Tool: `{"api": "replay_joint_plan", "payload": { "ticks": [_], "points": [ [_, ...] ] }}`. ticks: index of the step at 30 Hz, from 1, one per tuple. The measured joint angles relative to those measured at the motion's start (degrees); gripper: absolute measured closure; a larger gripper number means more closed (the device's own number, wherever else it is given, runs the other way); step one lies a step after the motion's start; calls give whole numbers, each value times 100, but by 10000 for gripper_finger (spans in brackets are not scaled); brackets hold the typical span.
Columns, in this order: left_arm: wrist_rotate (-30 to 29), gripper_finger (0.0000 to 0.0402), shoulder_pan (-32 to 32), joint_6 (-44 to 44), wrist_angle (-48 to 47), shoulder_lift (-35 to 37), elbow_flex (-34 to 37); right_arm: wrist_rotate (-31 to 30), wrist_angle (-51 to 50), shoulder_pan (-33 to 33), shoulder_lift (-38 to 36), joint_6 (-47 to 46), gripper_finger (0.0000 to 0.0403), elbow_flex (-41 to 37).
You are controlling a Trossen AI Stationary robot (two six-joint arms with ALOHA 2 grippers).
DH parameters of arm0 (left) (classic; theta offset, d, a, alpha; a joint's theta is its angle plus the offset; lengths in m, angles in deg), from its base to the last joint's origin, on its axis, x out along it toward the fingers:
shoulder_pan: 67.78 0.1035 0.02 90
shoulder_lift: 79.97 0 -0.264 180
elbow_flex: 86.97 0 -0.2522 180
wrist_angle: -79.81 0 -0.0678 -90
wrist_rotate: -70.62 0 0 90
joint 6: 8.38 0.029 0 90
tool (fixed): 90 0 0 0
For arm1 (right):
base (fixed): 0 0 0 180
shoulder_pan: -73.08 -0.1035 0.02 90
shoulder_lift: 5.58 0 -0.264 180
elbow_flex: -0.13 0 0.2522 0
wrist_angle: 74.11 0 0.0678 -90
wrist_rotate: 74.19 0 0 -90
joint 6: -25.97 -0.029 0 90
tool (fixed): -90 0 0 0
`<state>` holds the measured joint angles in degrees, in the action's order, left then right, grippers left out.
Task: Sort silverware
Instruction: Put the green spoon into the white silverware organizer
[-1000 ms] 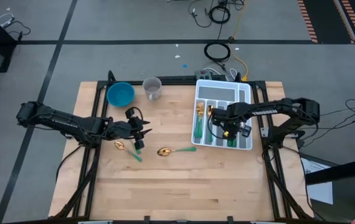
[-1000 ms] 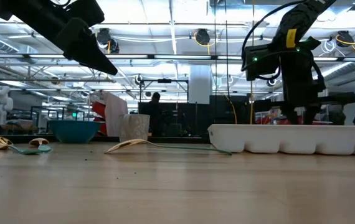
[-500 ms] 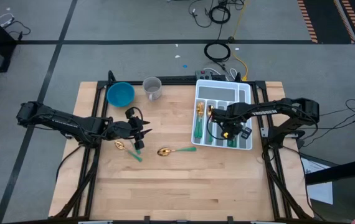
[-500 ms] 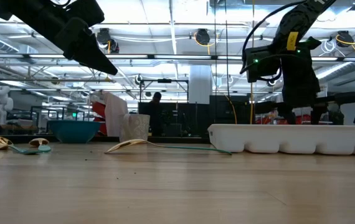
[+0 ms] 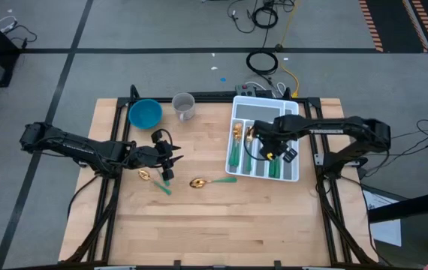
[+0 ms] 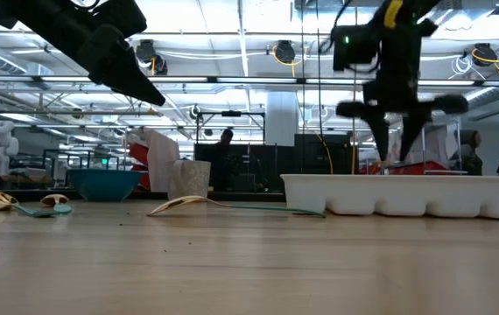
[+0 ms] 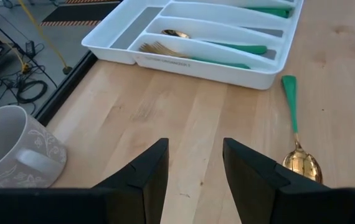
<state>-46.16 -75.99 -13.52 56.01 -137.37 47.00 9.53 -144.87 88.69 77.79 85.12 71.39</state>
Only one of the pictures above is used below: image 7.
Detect gold knife green handle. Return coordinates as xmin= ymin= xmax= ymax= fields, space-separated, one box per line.
xmin=244 ymin=6 xmax=293 ymax=19

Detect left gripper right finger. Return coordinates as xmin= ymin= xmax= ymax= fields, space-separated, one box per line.
xmin=222 ymin=138 xmax=355 ymax=224

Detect hanging yellow cable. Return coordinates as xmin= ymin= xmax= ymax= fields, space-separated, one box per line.
xmin=17 ymin=0 xmax=72 ymax=75

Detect gold spoon green handle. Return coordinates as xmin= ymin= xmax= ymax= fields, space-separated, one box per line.
xmin=280 ymin=74 xmax=324 ymax=184
xmin=161 ymin=29 xmax=268 ymax=55

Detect black aluminium table frame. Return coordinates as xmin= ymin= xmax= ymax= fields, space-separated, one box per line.
xmin=35 ymin=51 xmax=99 ymax=127

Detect coiled black cable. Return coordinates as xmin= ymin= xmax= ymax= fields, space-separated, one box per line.
xmin=14 ymin=79 xmax=49 ymax=105

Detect black mat orange stripes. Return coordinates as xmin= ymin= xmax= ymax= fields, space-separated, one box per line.
xmin=39 ymin=0 xmax=123 ymax=27

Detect white plastic cutlery tray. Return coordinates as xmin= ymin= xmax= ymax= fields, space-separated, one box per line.
xmin=81 ymin=0 xmax=305 ymax=91

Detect grey patterned mug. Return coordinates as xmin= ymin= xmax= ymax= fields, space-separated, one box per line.
xmin=0 ymin=105 xmax=68 ymax=189

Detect yellow floor cable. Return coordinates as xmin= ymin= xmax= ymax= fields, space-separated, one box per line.
xmin=0 ymin=19 xmax=31 ymax=74

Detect gold fork green handle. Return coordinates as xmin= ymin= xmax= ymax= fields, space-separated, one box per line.
xmin=138 ymin=40 xmax=252 ymax=70

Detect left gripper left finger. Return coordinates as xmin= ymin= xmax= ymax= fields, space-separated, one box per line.
xmin=0 ymin=138 xmax=169 ymax=224

